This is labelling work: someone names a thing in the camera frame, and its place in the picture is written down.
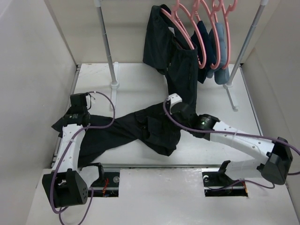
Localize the left white rack foot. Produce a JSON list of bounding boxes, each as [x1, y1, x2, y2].
[[110, 62, 120, 109]]

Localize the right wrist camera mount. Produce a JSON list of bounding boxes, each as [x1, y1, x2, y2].
[[166, 93, 182, 114]]

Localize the white rack foot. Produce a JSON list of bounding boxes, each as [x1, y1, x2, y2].
[[110, 62, 120, 109], [223, 84, 239, 112]]

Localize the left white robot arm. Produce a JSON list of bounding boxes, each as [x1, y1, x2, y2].
[[42, 93, 105, 211]]

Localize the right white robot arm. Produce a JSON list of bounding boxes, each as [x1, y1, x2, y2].
[[170, 102, 293, 185]]

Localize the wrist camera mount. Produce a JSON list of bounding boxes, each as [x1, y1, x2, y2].
[[88, 92, 96, 110], [166, 93, 182, 114]]

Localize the pink hanger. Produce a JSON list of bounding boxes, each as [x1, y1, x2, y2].
[[161, 0, 195, 50], [199, 0, 238, 70], [181, 13, 207, 69]]

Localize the right rack pole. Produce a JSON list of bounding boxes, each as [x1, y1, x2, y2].
[[226, 0, 269, 86]]

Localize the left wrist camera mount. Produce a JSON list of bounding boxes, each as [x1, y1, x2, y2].
[[88, 92, 96, 110]]

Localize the black trousers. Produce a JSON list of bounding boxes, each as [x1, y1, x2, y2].
[[51, 104, 211, 165], [142, 4, 198, 109]]

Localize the right white rack foot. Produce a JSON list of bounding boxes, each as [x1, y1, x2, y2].
[[223, 84, 239, 112]]

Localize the black trousers on hanger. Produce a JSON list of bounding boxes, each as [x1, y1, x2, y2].
[[142, 4, 198, 109]]

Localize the light blue jeans on hanger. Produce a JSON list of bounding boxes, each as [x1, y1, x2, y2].
[[206, 22, 230, 85]]

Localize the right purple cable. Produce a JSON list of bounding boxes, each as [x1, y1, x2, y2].
[[162, 100, 300, 189]]

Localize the navy trousers on hanger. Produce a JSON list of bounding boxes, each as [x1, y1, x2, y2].
[[190, 20, 217, 84]]

